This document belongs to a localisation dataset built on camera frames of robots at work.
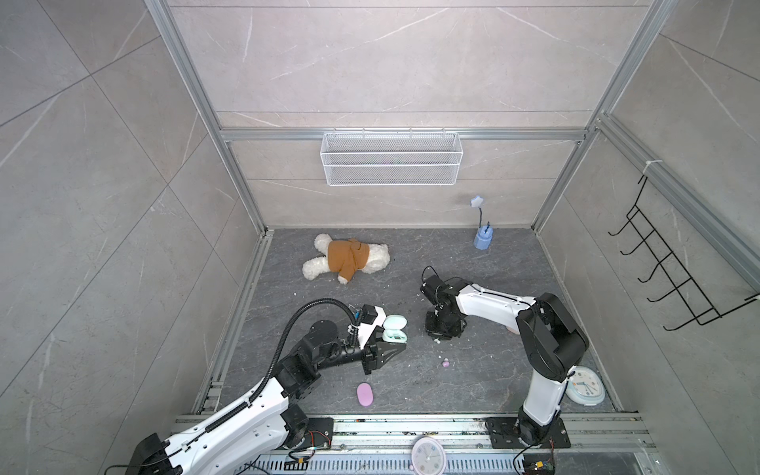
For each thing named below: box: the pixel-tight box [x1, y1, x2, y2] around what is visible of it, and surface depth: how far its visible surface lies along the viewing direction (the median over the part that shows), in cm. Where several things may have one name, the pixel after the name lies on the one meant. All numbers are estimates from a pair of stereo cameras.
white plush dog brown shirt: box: [302, 233, 391, 285], surface depth 103 cm
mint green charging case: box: [381, 313, 408, 344], surface depth 67 cm
